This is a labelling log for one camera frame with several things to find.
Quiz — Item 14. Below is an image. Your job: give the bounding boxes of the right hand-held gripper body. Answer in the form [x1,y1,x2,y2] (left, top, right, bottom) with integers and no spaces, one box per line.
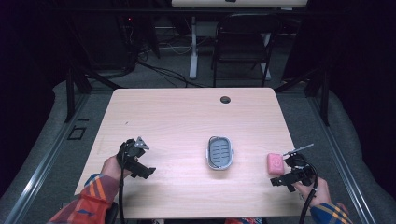
[282,143,316,188]

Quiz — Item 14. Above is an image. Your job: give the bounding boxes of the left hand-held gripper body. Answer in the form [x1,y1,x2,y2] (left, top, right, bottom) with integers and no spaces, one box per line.
[116,136,150,175]

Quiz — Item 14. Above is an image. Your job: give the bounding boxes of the pink soap bar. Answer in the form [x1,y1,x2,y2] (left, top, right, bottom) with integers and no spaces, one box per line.
[266,152,286,176]

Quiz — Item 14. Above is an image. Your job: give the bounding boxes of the grey soap dish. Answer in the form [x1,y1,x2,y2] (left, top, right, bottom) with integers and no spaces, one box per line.
[205,135,235,171]

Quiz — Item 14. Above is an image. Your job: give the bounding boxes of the person's left hand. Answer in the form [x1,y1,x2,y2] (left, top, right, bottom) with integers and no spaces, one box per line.
[100,155,132,182]

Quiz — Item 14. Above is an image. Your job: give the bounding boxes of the person's right hand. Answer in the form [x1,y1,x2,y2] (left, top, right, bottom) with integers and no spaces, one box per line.
[293,176,332,209]

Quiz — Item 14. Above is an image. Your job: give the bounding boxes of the black seat edge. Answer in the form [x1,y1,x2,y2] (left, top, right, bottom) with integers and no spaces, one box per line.
[105,201,120,224]

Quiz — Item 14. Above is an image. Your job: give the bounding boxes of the black metal stand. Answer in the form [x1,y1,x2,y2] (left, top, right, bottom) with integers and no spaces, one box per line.
[274,60,332,127]
[64,60,123,124]

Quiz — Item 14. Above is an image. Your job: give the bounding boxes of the dark computer tower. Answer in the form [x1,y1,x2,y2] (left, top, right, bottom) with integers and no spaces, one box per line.
[117,12,161,68]

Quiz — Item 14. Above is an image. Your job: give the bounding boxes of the white desk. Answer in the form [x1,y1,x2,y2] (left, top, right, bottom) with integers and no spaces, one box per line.
[170,0,309,80]

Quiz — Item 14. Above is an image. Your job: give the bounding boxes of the black folding chair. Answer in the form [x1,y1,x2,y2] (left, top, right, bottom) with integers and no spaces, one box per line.
[210,12,284,89]

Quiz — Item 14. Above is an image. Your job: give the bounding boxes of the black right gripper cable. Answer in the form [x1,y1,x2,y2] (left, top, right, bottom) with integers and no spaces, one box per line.
[298,158,319,224]

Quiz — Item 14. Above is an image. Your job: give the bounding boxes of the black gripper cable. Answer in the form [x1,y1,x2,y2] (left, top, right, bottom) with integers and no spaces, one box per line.
[117,146,127,224]
[298,158,319,224]

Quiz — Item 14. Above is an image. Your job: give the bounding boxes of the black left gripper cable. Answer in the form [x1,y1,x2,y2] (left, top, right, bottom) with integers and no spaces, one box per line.
[117,146,127,224]

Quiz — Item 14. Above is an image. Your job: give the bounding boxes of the silver floor rail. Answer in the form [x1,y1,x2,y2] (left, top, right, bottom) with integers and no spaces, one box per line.
[2,92,92,224]
[306,94,378,224]

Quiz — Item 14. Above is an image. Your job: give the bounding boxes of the black floor cables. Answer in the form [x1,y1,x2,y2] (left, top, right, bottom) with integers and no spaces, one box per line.
[124,18,206,89]

